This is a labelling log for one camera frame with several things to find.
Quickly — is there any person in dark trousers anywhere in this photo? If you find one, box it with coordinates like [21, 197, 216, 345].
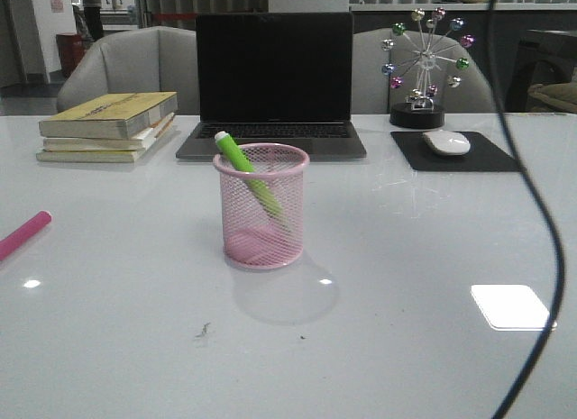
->
[73, 0, 104, 41]

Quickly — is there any ferris wheel desk ornament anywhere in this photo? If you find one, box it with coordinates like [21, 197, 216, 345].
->
[380, 6, 471, 130]

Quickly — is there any pink marker pen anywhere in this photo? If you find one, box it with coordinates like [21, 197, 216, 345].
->
[1, 211, 52, 261]

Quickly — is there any yellow book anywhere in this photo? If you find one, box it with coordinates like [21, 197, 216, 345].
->
[39, 92, 178, 140]
[36, 124, 175, 163]

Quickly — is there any grey left armchair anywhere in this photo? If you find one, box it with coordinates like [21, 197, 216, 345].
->
[56, 26, 200, 115]

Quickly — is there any black mouse pad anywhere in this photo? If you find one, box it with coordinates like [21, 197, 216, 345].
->
[391, 131, 519, 172]

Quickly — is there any green marker pen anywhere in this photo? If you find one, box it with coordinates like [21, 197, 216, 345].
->
[215, 131, 282, 222]

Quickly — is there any white middle book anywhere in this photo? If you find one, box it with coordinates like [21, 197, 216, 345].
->
[43, 113, 175, 151]

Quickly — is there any red bin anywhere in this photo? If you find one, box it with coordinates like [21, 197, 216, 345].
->
[56, 32, 85, 77]

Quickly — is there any pink mesh pen holder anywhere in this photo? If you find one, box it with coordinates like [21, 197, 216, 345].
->
[213, 143, 309, 269]

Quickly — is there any grey right armchair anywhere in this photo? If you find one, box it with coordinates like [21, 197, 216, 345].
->
[351, 28, 495, 114]

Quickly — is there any grey open laptop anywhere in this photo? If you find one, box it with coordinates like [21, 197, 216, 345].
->
[176, 12, 366, 161]

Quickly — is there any olive cushion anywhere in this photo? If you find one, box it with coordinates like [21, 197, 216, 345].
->
[527, 82, 576, 114]

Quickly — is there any black cable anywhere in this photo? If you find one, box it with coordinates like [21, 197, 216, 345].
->
[486, 0, 567, 419]

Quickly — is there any grey armchair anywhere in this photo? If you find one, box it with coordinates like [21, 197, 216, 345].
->
[56, 26, 200, 115]
[351, 28, 495, 114]

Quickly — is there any yellow top book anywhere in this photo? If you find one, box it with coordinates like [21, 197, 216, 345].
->
[39, 92, 178, 140]

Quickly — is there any white computer mouse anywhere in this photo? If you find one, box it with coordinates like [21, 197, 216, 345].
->
[422, 130, 472, 156]

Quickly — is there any red barrier belt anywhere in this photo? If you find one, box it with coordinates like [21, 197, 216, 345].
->
[151, 13, 197, 22]

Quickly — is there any yellow bottom book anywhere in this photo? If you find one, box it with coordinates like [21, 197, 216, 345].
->
[36, 124, 175, 163]

